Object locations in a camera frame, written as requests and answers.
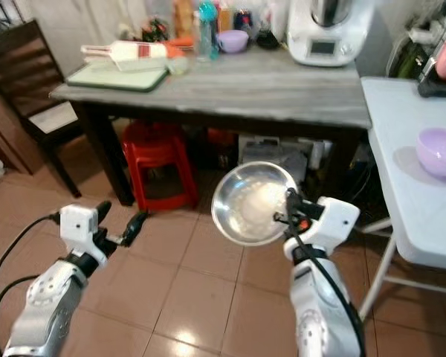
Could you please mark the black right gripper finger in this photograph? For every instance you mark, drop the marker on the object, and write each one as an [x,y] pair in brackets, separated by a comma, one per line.
[282,218]
[293,201]

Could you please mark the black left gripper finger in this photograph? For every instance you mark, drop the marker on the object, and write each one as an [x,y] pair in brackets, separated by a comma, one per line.
[136,227]
[104,212]

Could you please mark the steel bowl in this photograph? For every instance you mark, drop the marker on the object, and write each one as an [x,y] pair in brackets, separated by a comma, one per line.
[253,202]

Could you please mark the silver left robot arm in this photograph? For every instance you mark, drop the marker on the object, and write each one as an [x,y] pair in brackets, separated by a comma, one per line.
[48,305]

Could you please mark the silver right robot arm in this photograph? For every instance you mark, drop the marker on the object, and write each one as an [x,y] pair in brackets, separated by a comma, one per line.
[320,305]

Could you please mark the grey box under table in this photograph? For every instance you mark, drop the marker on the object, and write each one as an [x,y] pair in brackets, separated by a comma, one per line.
[282,152]

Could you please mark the red plastic stool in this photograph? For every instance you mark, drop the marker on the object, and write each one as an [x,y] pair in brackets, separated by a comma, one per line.
[157,145]

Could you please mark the white folding table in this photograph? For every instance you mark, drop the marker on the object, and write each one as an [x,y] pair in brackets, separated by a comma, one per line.
[416,216]

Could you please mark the grey wooden dark-legged table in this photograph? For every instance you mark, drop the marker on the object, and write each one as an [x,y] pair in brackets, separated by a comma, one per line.
[253,93]

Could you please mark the green rimmed cutting board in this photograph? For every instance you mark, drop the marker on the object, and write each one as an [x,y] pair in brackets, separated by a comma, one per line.
[104,79]

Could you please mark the purple plastic bowl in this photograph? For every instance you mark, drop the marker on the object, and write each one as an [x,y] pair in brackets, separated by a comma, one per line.
[440,152]
[233,42]

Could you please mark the white red food pack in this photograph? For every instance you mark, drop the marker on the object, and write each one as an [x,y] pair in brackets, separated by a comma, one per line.
[130,53]

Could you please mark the small pale cup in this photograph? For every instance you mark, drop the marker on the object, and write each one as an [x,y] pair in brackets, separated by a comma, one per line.
[178,67]

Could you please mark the dark chair white cushion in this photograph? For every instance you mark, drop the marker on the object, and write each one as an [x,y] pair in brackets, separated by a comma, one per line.
[22,71]

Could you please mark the white kitchen food processor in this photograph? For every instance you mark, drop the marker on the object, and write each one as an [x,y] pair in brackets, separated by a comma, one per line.
[331,41]

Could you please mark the dark green bag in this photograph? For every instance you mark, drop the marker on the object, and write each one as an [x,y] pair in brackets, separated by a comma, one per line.
[405,59]

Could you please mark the black tray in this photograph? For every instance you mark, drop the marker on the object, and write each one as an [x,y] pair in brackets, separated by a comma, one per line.
[438,89]

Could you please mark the orange plastic item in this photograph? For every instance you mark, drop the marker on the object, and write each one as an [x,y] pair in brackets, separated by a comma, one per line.
[178,44]

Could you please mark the teal water bottle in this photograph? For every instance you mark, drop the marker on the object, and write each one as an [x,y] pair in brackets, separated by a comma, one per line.
[207,33]

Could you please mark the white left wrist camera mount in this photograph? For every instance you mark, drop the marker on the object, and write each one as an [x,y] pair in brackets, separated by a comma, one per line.
[80,227]

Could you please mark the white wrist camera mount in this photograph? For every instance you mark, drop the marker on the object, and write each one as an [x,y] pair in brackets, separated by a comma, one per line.
[80,227]
[334,223]

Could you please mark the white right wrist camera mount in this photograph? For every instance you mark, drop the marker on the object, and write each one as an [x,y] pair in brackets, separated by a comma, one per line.
[334,223]

